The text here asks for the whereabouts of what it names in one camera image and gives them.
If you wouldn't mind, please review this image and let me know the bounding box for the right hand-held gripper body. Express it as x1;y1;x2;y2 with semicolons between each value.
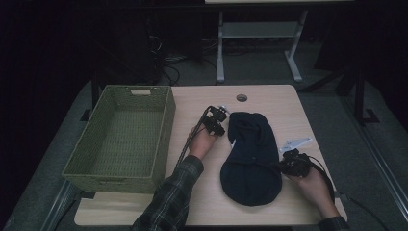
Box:
278;137;314;178

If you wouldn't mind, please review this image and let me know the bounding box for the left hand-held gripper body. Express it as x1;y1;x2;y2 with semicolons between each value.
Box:
201;104;231;135

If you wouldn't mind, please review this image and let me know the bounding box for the dark navy beanie hat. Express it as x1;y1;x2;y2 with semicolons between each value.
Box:
219;111;283;207

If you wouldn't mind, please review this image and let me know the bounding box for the green woven basket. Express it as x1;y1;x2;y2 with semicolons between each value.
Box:
62;84;177;194

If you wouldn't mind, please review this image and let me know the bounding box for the person's left hand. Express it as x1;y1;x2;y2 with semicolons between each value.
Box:
187;126;219;161

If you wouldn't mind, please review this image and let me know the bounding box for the person's right hand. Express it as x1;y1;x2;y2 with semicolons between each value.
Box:
288;167;341;223

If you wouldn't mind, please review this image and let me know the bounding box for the black metal stand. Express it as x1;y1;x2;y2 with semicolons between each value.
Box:
350;68;380;127

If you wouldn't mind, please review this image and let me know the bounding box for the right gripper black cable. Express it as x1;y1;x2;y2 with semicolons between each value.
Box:
304;154;391;231

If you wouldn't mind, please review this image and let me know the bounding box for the tangle of floor cables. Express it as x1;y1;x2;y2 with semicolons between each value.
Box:
148;35;193;87

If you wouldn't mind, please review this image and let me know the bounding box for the aluminium rail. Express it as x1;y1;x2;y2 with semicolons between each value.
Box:
340;94;408;222
39;179;80;231

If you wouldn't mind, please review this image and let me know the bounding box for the white desk with metal frame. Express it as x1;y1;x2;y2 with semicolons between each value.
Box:
204;0;355;84

